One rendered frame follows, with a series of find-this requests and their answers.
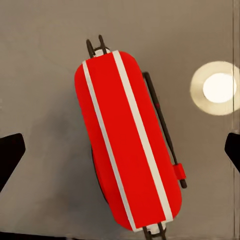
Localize radio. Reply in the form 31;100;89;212
74;35;187;240

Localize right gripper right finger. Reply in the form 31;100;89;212
224;133;240;172

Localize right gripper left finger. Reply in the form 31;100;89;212
0;133;26;192

